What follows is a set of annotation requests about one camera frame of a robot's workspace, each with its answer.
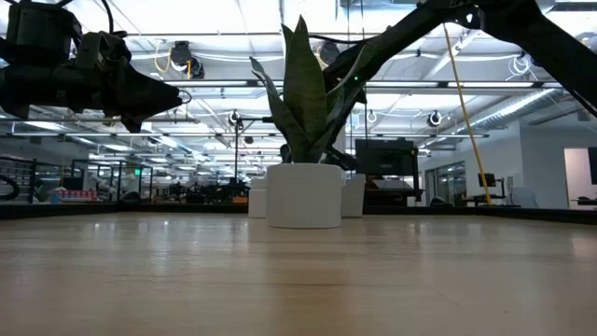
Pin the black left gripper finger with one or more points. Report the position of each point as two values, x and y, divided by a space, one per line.
149 100

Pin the white pill bottle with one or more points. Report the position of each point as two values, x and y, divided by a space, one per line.
257 203

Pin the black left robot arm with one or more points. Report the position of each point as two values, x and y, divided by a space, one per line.
42 32

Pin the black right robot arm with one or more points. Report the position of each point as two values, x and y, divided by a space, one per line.
410 32

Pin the white plastic basket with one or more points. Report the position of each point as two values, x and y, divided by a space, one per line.
354 198

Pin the black monitor cart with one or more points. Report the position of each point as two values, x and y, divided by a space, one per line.
387 158

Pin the white round plant pot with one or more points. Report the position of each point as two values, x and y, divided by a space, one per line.
303 196

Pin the black pole stand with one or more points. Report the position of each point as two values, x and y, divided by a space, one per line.
236 149

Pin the green snake plant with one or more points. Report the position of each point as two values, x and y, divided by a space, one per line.
303 93

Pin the long ceiling light bar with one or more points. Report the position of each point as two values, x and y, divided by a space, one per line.
420 84

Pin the row of red boxes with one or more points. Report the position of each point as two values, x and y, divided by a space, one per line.
77 195

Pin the yellow slanted pole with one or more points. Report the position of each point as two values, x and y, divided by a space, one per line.
475 154

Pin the small black desk monitor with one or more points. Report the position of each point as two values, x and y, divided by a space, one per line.
487 180

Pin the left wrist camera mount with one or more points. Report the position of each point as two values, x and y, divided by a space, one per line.
100 49

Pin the dark wall screen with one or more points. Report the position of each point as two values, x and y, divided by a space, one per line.
593 165

